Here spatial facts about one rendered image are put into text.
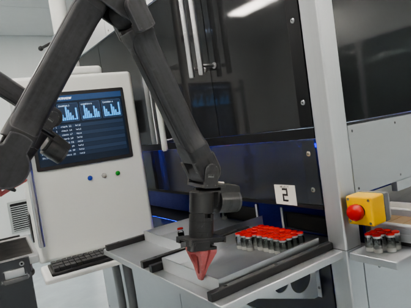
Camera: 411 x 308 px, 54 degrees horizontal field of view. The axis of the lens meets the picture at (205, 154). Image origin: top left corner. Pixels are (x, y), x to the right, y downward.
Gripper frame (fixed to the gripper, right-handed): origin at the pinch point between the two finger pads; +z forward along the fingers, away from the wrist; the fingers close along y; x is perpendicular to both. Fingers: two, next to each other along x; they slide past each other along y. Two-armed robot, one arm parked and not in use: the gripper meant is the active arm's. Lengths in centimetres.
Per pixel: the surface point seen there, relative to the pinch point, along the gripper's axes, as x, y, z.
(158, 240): 43.2, 11.8, -0.7
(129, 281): 97, 26, 28
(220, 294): -8.0, -0.2, 2.1
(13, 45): 544, 42, -200
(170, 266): 15.6, 0.8, 1.1
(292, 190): 3.7, 34.2, -19.0
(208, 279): -2.0, 0.7, 0.4
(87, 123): 88, 2, -44
